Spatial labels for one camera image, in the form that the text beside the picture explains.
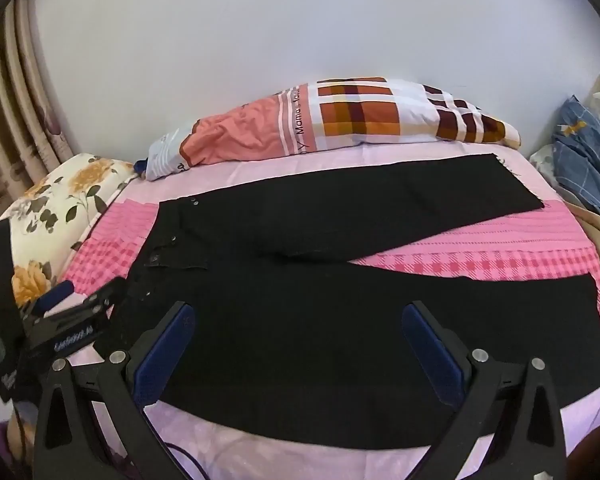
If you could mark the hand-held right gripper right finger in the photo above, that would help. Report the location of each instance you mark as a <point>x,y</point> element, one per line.
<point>430,355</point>

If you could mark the pink checked blanket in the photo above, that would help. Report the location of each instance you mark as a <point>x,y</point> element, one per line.
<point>480,255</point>

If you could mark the black pants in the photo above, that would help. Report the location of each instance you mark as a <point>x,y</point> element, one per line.
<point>305,335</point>

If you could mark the light pink bed sheet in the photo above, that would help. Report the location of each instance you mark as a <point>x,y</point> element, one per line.
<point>220,180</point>

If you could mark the blue plaid cloth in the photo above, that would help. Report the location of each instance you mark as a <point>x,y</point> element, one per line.
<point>587,160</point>

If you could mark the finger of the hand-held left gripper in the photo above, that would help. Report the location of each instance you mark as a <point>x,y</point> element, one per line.
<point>107,292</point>
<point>55,297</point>

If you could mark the floral yellow pillow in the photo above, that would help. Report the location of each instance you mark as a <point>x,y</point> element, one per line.
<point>55,200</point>

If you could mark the small blue object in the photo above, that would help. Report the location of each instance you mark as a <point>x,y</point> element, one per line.
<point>140,167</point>

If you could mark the beige patterned curtain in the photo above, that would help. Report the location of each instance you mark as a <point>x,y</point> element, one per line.
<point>15,110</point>

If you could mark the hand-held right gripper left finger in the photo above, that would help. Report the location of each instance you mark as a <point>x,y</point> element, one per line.
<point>155,360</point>

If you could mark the purple clothing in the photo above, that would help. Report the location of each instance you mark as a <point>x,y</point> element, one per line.
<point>2,445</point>

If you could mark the orange plaid duvet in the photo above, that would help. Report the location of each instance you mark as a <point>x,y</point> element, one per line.
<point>350,115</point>

